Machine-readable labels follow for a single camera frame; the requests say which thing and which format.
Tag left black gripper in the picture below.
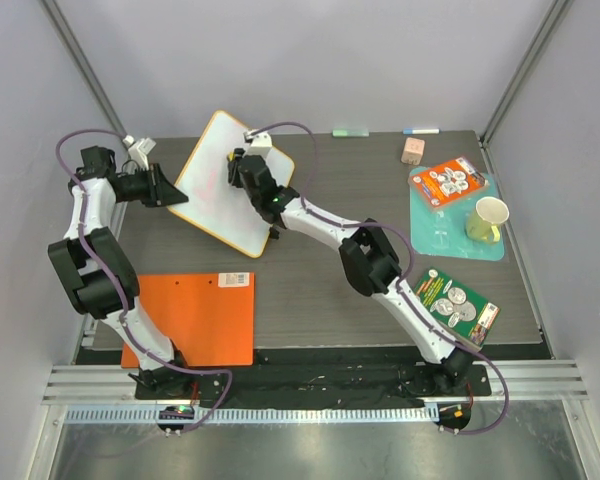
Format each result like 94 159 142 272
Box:
118 164 190 209

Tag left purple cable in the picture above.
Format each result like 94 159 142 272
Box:
55 128 233 435

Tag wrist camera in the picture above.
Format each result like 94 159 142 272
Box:
243 130 273 159
122 135 156 170

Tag aluminium frame rail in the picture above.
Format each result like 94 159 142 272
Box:
484 360 590 401

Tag green marker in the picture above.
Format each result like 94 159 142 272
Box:
332 129 369 138

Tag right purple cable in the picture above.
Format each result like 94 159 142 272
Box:
249 120 509 435

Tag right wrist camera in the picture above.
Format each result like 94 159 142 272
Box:
243 130 273 159

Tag pink cube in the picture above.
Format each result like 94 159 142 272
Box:
401 137 425 165

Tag orange plastic board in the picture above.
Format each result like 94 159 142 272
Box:
126 272 255 368

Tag yellow framed whiteboard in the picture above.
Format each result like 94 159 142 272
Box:
169 110 269 258

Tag yellow-green paper cup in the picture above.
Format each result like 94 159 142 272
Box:
465 196 510 244

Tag orange toy box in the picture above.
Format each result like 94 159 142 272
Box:
409 156 490 210

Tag purple cable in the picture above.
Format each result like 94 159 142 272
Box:
55 128 233 435
249 120 509 435

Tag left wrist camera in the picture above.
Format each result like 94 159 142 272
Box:
122 135 156 170

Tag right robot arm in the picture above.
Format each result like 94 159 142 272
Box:
228 148 474 395

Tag blue white marker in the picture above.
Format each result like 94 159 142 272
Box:
402 128 440 135

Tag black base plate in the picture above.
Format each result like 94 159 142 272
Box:
74 347 491 401

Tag white slotted cable duct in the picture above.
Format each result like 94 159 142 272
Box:
65 404 439 425

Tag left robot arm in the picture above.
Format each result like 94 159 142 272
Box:
48 146 193 399

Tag green packaged book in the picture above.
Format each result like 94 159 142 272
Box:
415 267 501 351

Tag teal silicone mat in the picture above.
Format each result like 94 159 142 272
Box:
409 173 505 261

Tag yellow black eraser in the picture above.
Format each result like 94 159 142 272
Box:
226 148 245 189

